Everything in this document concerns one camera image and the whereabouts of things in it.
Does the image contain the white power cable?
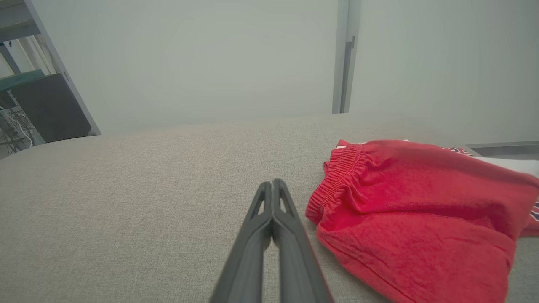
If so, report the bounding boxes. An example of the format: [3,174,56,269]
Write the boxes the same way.
[0,105,35,153]

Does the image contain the black flat panel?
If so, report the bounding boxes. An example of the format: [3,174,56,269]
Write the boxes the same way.
[10,73,92,144]

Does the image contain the grey metal shelf rack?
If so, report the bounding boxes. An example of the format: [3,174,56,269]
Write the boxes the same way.
[0,0,102,146]

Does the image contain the red shorts with white stripe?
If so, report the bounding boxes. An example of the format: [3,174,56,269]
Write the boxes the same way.
[305,139,539,303]

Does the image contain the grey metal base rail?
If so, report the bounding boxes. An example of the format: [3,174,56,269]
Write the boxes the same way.
[465,141,539,160]

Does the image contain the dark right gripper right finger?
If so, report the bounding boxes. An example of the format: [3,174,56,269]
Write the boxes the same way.
[272,178,334,303]

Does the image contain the grey fabric sofa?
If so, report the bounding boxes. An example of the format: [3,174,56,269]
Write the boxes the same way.
[0,112,539,303]

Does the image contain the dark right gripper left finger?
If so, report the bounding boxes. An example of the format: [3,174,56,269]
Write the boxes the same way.
[209,181,273,303]

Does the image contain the grey partition post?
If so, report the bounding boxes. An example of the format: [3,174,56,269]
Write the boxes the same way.
[332,0,362,114]

